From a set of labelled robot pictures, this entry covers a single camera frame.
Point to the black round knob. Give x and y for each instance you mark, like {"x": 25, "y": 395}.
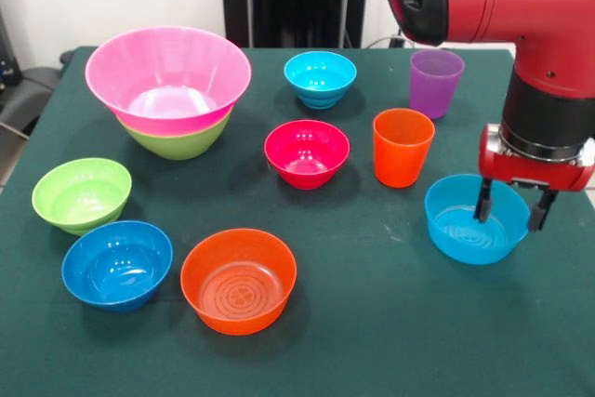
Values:
{"x": 66, "y": 57}

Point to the wide light blue bowl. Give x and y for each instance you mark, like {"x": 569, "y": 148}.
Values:
{"x": 451, "y": 215}

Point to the small light blue footed bowl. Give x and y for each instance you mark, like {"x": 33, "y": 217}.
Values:
{"x": 320, "y": 78}

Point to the orange cup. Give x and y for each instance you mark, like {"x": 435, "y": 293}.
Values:
{"x": 402, "y": 150}

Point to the black and grey equipment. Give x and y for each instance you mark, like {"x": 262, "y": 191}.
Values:
{"x": 28, "y": 90}

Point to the large green bowl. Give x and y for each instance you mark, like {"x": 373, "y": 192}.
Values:
{"x": 176, "y": 146}

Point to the large pink bowl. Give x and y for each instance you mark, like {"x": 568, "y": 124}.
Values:
{"x": 167, "y": 81}

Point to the small red bowl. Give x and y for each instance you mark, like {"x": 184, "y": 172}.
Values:
{"x": 307, "y": 155}

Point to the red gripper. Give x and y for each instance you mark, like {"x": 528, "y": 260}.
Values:
{"x": 534, "y": 173}

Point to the purple cup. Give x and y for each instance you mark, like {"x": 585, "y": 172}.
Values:
{"x": 434, "y": 88}

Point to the orange bowl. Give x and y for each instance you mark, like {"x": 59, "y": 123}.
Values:
{"x": 237, "y": 285}

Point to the dark blue bowl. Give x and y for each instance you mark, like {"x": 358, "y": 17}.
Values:
{"x": 116, "y": 267}

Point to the small green bowl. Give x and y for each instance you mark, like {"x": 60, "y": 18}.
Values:
{"x": 79, "y": 192}

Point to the dark green tablecloth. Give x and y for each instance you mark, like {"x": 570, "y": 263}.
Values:
{"x": 325, "y": 229}

